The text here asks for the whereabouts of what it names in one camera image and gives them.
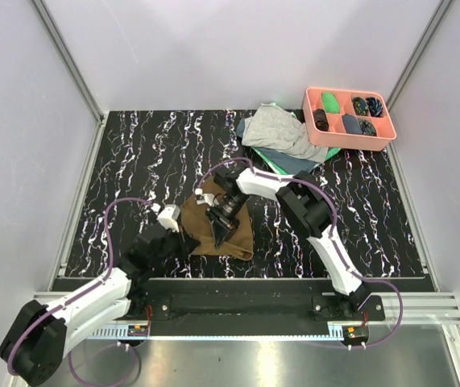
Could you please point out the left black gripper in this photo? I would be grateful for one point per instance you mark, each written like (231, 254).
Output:
(187, 244)

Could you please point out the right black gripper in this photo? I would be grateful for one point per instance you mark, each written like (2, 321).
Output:
(221, 231)

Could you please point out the brown cloth napkin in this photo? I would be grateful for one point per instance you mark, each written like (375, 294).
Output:
(196, 223)

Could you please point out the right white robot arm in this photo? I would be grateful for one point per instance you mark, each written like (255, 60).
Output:
(307, 211)

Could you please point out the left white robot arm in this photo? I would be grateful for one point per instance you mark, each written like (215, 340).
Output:
(42, 335)

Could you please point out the grey cloth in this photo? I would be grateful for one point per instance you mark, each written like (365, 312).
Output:
(275, 128)

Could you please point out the green cloth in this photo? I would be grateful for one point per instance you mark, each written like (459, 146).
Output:
(283, 139)

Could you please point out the dark brown rolled sock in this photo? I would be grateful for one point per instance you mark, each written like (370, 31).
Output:
(320, 120)

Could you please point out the pink compartment tray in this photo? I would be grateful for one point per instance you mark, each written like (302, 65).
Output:
(336, 136)

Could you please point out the green rolled sock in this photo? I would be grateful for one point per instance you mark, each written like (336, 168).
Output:
(330, 103)

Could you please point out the blue grey rolled sock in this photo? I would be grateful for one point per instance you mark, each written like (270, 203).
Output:
(351, 125)

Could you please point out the patterned sock bottom right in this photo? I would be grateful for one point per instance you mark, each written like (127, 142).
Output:
(367, 128)

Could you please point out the patterned sock top middle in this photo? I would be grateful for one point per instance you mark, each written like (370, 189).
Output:
(360, 106)

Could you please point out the dark patterned sock top right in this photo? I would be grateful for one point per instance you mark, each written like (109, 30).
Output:
(375, 107)

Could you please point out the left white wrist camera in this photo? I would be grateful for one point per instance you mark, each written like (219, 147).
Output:
(167, 216)

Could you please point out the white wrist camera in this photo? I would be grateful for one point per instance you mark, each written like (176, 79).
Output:
(167, 216)
(203, 198)

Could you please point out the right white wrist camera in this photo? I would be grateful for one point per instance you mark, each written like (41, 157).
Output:
(203, 198)

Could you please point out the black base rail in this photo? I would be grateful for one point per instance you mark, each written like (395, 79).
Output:
(247, 309)

